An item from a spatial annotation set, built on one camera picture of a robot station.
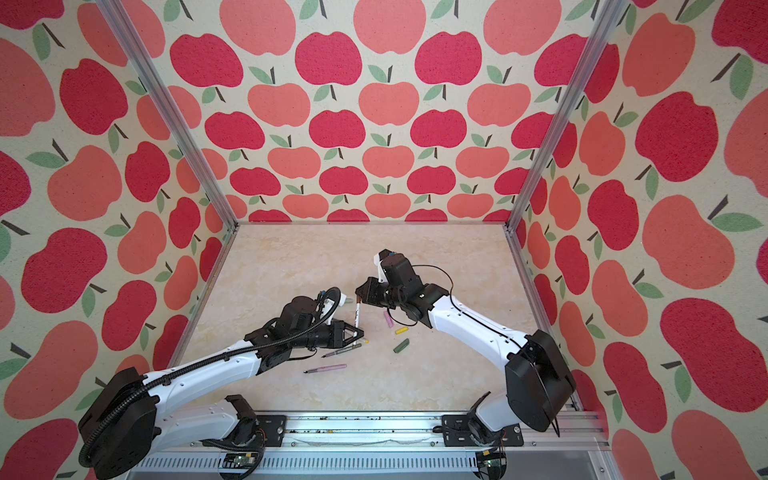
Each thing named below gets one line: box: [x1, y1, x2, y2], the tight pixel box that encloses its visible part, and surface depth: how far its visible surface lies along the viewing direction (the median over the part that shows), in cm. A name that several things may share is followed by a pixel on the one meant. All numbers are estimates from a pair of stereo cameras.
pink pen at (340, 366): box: [303, 364, 347, 374], surface depth 86 cm
